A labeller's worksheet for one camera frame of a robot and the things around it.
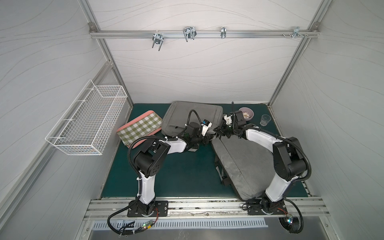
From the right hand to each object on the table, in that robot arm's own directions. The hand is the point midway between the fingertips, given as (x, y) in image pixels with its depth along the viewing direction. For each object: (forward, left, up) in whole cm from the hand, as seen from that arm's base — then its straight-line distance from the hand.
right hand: (212, 128), depth 91 cm
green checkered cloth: (+5, +52, -10) cm, 53 cm away
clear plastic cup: (+16, -39, -10) cm, 43 cm away
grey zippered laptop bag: (+17, +24, -6) cm, 30 cm away
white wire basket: (-17, +60, +20) cm, 65 cm away
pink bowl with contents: (+22, -28, -9) cm, 36 cm away
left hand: (-4, 0, -3) cm, 5 cm away
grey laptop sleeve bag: (-21, -21, -6) cm, 31 cm away
